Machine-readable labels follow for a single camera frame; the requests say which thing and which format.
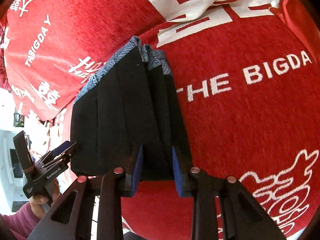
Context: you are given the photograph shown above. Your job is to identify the person's left hand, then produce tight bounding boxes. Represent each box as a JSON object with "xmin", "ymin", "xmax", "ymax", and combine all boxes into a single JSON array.
[{"xmin": 29, "ymin": 179, "xmax": 61, "ymax": 219}]

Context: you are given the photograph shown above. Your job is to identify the black pants with patterned trim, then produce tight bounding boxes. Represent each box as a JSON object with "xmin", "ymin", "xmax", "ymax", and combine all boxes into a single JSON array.
[{"xmin": 71, "ymin": 36, "xmax": 190, "ymax": 180}]

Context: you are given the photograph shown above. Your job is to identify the red sofa cover white characters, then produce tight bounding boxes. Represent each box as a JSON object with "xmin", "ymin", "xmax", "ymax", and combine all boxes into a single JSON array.
[{"xmin": 1, "ymin": 0, "xmax": 319, "ymax": 239}]

